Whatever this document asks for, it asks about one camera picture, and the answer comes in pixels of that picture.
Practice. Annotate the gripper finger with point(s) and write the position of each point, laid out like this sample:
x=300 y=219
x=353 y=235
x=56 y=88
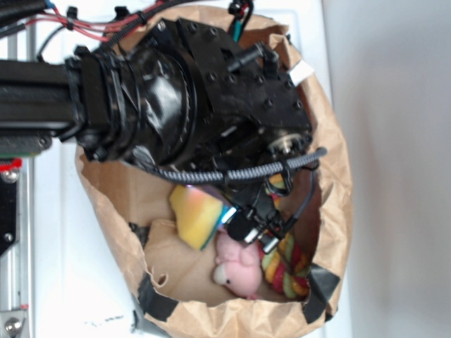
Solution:
x=247 y=227
x=234 y=211

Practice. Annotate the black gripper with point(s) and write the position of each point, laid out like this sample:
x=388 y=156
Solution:
x=224 y=106

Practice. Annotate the green and yellow sponge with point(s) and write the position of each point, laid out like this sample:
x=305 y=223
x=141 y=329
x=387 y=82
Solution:
x=197 y=215

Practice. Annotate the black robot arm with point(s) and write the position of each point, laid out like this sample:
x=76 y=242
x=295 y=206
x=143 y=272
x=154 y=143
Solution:
x=107 y=104

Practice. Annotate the pink plush toy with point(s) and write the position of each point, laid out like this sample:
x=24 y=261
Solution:
x=238 y=267

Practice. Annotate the brown paper bag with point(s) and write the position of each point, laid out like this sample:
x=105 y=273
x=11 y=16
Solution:
x=171 y=283

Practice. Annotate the multicolour rope toy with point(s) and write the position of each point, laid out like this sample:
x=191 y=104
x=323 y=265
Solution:
x=286 y=268

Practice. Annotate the aluminium frame rail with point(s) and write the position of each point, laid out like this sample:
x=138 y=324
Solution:
x=16 y=269

